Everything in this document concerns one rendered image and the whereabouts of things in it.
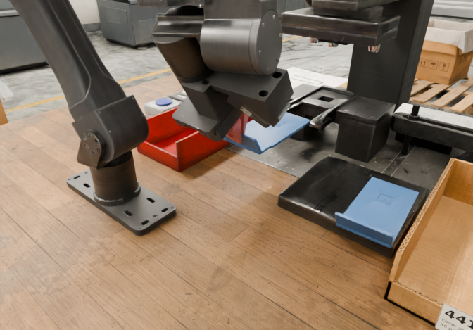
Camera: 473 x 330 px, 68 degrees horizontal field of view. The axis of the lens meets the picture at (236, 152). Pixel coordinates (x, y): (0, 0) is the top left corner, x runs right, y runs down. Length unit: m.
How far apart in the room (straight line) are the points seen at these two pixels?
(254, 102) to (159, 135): 0.40
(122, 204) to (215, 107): 0.23
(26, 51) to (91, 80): 4.57
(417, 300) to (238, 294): 0.19
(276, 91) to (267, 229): 0.22
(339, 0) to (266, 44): 0.31
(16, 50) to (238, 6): 4.75
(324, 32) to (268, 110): 0.33
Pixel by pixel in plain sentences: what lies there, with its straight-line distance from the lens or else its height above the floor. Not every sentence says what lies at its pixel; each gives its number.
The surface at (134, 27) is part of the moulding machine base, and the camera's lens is 5.66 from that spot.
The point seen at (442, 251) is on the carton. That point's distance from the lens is 0.53.
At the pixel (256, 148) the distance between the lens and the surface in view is 0.49.
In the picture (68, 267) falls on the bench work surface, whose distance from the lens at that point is 0.49.
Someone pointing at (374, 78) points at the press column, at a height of 0.98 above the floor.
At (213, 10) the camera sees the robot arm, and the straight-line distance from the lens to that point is 0.34.
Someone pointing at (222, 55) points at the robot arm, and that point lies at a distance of 0.33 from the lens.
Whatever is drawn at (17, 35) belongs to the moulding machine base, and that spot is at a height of 0.43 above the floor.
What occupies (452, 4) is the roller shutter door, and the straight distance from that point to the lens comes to 10.05.
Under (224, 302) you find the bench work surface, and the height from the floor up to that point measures 0.90.
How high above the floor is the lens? 1.23
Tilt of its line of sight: 29 degrees down
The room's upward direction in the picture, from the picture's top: straight up
